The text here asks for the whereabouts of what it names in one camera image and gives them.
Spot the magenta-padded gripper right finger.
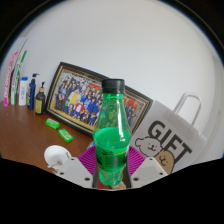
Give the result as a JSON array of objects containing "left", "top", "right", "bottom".
[{"left": 126, "top": 145, "right": 169, "bottom": 190}]

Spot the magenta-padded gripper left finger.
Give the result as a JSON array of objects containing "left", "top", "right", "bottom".
[{"left": 54, "top": 145, "right": 98, "bottom": 190}]

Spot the green plastic drink bottle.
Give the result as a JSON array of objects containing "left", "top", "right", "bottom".
[{"left": 92, "top": 78, "right": 133, "bottom": 187}]

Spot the camouflage print mug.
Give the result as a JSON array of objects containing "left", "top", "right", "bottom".
[{"left": 43, "top": 144, "right": 73, "bottom": 173}]

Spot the white paper gift bag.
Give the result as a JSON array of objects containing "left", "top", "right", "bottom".
[{"left": 128, "top": 92, "right": 208, "bottom": 175}]

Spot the framed group photo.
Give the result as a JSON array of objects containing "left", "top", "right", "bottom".
[{"left": 44, "top": 61, "right": 154, "bottom": 137}]

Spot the blue pump bottle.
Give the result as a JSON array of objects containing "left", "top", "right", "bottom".
[{"left": 26, "top": 73, "right": 40, "bottom": 111}]

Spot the white plastic bottle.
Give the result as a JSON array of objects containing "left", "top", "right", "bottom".
[{"left": 18, "top": 76, "right": 30, "bottom": 107}]

